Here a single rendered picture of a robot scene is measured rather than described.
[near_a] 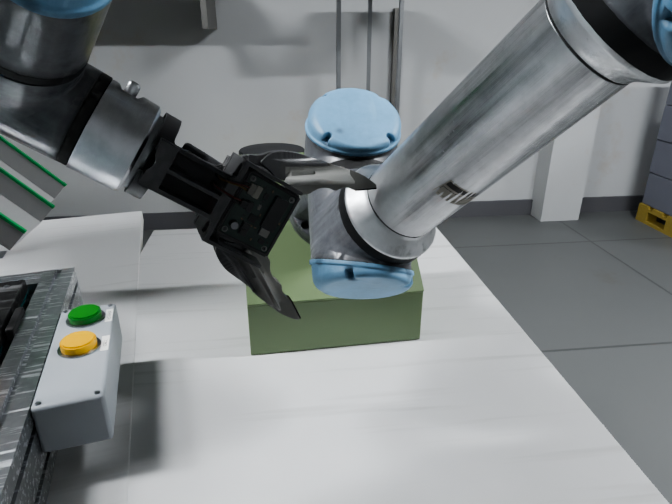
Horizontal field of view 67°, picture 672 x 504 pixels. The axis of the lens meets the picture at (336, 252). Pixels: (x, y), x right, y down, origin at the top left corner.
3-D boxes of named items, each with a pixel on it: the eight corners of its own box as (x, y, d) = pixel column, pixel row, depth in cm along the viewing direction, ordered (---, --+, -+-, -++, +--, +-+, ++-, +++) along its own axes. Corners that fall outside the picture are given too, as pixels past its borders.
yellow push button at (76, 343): (100, 341, 64) (97, 327, 63) (97, 359, 61) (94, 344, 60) (65, 346, 63) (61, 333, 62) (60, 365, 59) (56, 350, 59)
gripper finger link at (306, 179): (397, 197, 46) (297, 211, 43) (370, 186, 51) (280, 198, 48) (396, 162, 45) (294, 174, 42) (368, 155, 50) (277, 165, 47)
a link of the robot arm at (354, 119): (379, 141, 76) (399, 73, 64) (390, 219, 71) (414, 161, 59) (299, 140, 75) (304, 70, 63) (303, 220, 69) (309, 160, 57)
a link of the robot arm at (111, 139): (72, 160, 42) (119, 73, 42) (126, 187, 44) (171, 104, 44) (60, 173, 35) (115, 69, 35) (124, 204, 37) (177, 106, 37)
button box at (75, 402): (123, 338, 74) (115, 301, 72) (113, 439, 56) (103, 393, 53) (69, 347, 72) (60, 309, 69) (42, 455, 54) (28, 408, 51)
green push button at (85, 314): (104, 314, 70) (101, 301, 69) (102, 329, 67) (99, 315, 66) (72, 319, 69) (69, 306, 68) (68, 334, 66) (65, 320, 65)
